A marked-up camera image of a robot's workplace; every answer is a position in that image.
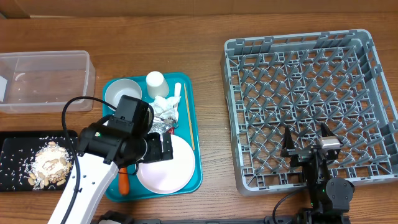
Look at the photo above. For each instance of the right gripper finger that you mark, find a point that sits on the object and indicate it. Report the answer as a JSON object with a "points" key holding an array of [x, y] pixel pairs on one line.
{"points": [[288, 142], [326, 132]]}

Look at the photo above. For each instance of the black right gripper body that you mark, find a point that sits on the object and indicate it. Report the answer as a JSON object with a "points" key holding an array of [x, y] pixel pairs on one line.
{"points": [[299, 155]]}

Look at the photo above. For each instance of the foil wrapper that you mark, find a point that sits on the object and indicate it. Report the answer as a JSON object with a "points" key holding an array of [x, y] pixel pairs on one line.
{"points": [[162, 123]]}

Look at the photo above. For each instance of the grey bowl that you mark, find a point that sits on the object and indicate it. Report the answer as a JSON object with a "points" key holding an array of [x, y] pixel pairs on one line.
{"points": [[121, 87]]}

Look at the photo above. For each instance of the orange carrot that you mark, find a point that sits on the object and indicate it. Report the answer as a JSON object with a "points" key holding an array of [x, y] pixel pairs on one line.
{"points": [[124, 185]]}

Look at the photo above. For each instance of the white plastic fork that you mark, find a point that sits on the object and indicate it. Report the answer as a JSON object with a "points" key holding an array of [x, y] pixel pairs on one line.
{"points": [[177, 91]]}

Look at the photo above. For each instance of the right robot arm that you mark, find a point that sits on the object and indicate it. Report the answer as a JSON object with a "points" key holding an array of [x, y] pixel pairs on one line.
{"points": [[329, 196]]}

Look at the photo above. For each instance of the clear plastic bin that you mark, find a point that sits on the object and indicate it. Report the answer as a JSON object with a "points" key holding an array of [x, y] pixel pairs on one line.
{"points": [[43, 82]]}

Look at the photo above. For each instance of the crumpled white napkin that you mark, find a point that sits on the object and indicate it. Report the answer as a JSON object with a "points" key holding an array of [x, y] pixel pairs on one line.
{"points": [[164, 108]]}

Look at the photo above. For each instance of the white paper cup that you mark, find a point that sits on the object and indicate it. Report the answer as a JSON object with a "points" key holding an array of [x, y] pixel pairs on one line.
{"points": [[156, 85]]}

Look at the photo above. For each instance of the grey dishwasher rack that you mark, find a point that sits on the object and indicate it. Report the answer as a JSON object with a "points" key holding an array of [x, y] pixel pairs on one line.
{"points": [[301, 81]]}

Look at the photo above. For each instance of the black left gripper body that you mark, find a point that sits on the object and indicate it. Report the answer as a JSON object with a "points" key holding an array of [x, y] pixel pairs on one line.
{"points": [[153, 152]]}

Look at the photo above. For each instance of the teal serving tray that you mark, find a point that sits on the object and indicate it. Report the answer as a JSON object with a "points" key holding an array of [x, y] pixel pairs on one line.
{"points": [[137, 190]]}

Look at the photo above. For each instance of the black waste tray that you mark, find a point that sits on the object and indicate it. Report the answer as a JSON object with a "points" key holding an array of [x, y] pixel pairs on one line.
{"points": [[18, 150]]}

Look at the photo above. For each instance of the rice and peanut pile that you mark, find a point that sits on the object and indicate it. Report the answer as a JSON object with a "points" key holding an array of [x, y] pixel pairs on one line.
{"points": [[50, 167]]}

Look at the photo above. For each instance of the pink plate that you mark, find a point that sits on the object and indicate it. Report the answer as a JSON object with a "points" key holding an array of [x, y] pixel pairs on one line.
{"points": [[166, 177]]}

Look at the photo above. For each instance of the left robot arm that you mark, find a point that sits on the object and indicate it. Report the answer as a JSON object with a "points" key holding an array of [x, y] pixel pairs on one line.
{"points": [[105, 147]]}

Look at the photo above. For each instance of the wooden chopstick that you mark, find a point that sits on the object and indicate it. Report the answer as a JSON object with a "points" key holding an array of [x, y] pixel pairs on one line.
{"points": [[189, 118]]}

